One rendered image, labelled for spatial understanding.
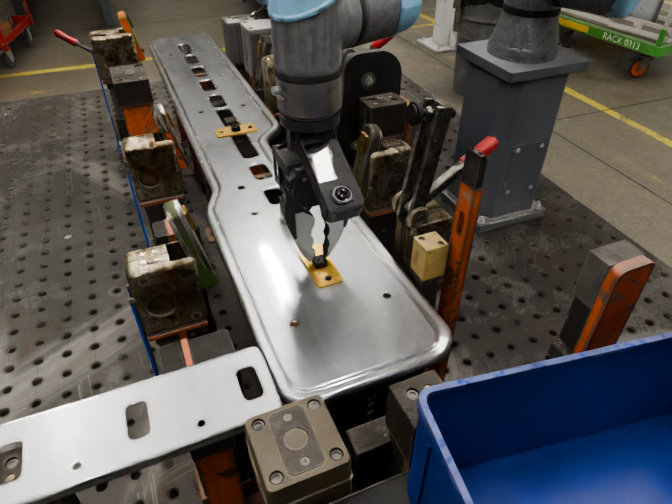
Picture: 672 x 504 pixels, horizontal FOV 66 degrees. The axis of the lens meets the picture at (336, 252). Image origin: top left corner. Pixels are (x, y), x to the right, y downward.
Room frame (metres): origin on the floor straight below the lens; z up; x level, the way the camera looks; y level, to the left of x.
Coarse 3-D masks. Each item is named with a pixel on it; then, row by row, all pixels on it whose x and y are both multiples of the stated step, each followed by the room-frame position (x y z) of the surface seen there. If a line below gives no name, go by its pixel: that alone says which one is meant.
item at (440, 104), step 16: (416, 112) 0.60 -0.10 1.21; (432, 112) 0.61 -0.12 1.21; (448, 112) 0.61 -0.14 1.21; (432, 128) 0.60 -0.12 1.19; (416, 144) 0.62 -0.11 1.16; (432, 144) 0.60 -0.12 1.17; (416, 160) 0.62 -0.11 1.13; (432, 160) 0.60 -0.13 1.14; (416, 176) 0.62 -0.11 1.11; (432, 176) 0.60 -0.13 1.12; (416, 192) 0.60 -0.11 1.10; (400, 208) 0.62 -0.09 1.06
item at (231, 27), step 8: (232, 16) 1.61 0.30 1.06; (240, 16) 1.61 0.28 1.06; (248, 16) 1.61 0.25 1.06; (224, 24) 1.57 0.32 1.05; (232, 24) 1.55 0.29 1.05; (224, 32) 1.58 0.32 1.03; (232, 32) 1.55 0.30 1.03; (240, 32) 1.57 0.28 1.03; (224, 40) 1.60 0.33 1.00; (232, 40) 1.55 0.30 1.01; (240, 40) 1.56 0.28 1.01; (232, 48) 1.55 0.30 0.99; (240, 48) 1.56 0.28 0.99; (232, 56) 1.55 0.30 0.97; (240, 56) 1.56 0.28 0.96; (240, 64) 1.56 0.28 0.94; (240, 72) 1.56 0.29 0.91; (248, 80) 1.57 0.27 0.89
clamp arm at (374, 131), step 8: (368, 128) 0.78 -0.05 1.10; (376, 128) 0.78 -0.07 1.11; (360, 136) 0.78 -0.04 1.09; (368, 136) 0.77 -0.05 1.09; (376, 136) 0.77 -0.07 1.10; (360, 144) 0.78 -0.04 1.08; (368, 144) 0.77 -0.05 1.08; (376, 144) 0.77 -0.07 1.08; (360, 152) 0.78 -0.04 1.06; (368, 152) 0.76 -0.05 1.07; (360, 160) 0.78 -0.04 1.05; (368, 160) 0.76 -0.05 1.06; (360, 168) 0.77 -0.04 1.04; (368, 168) 0.76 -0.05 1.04; (360, 176) 0.76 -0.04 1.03; (368, 176) 0.76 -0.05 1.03; (360, 184) 0.76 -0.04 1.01
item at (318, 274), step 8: (320, 248) 0.59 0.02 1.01; (320, 256) 0.56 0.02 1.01; (328, 256) 0.57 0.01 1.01; (312, 264) 0.56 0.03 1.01; (320, 264) 0.55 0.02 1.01; (328, 264) 0.56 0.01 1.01; (312, 272) 0.54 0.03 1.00; (320, 272) 0.54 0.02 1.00; (328, 272) 0.54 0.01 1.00; (336, 272) 0.54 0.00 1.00; (320, 280) 0.53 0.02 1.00; (336, 280) 0.53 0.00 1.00
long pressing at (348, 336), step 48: (192, 48) 1.51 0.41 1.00; (192, 96) 1.17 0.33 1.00; (240, 96) 1.17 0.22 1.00; (192, 144) 0.94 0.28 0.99; (240, 192) 0.75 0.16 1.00; (240, 240) 0.62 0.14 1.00; (288, 240) 0.62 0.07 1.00; (240, 288) 0.52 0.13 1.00; (288, 288) 0.51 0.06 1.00; (336, 288) 0.51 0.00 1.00; (384, 288) 0.51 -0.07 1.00; (288, 336) 0.43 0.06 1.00; (336, 336) 0.43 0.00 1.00; (384, 336) 0.43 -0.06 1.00; (432, 336) 0.43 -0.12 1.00; (288, 384) 0.36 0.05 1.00; (336, 384) 0.36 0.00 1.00
